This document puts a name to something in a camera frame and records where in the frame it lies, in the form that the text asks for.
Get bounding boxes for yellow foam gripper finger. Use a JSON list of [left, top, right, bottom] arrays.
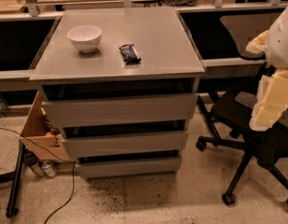
[[249, 69, 288, 132], [246, 30, 268, 54]]

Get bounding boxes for grey top drawer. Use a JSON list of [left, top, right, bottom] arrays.
[[42, 94, 197, 128]]

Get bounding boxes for grey drawer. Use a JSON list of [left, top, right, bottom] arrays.
[[42, 94, 197, 128], [75, 157, 182, 178], [62, 131, 188, 158]]

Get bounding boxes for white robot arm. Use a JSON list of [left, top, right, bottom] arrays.
[[246, 7, 288, 132]]

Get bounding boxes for grey middle drawer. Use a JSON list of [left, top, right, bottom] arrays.
[[62, 131, 188, 158]]

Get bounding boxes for grey drawer cabinet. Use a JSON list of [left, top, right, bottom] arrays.
[[31, 7, 204, 164]]

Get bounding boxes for grey bottom drawer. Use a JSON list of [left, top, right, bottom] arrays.
[[75, 157, 182, 178]]

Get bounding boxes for black office chair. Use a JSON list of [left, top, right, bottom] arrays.
[[195, 12, 288, 210]]

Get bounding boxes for dark blue snack packet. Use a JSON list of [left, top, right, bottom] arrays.
[[119, 44, 141, 63]]

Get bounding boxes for white ceramic bowl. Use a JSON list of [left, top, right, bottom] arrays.
[[67, 25, 102, 53]]

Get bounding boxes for brown cardboard box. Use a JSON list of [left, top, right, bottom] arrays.
[[20, 93, 72, 162]]

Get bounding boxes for silver can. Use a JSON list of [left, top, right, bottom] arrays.
[[42, 161, 57, 177]]

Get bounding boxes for dark bottle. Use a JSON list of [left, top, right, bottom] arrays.
[[24, 151, 45, 177]]

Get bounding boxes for black stand leg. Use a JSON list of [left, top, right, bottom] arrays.
[[0, 142, 25, 218]]

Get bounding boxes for black cable on floor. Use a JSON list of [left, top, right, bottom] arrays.
[[0, 125, 76, 224]]

